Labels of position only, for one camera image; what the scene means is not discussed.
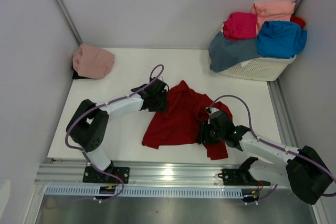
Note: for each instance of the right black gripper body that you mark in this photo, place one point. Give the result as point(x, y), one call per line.
point(209, 134)

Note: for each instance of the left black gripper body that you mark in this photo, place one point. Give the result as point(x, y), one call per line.
point(160, 103)

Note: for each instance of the dark red t-shirt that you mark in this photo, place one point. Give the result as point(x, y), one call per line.
point(180, 124)

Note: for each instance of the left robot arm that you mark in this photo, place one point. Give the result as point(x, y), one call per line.
point(86, 130)

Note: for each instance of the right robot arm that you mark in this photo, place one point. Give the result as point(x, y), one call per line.
point(300, 169)

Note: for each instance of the white garment in basket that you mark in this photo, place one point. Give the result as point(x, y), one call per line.
point(245, 63)

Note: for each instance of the white laundry basket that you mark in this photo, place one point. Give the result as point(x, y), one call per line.
point(259, 69)

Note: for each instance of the folded pink t-shirt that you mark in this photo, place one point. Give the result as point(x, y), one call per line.
point(92, 62)

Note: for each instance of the slate blue t-shirt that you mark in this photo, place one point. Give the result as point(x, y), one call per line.
point(224, 53)

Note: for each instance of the folded black t-shirt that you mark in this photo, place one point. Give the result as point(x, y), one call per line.
point(75, 75)

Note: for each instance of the magenta t-shirt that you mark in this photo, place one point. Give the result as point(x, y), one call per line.
point(239, 26)

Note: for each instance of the salmon pink t-shirt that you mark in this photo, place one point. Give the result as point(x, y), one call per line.
point(272, 11)

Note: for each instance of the bright red t-shirt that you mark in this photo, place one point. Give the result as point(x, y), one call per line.
point(298, 20)

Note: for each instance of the left corner aluminium profile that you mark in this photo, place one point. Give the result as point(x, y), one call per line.
point(68, 20)

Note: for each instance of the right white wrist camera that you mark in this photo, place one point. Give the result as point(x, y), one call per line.
point(211, 110)

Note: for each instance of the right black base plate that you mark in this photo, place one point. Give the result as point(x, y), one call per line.
point(239, 177)

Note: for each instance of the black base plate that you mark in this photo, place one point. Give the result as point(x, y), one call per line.
point(239, 177)
point(94, 177)

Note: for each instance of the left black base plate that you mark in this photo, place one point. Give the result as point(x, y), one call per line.
point(94, 177)

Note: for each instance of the aluminium mounting rail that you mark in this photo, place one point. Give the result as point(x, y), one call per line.
point(149, 174)

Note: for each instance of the white slotted cable duct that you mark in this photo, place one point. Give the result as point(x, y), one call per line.
point(146, 192)

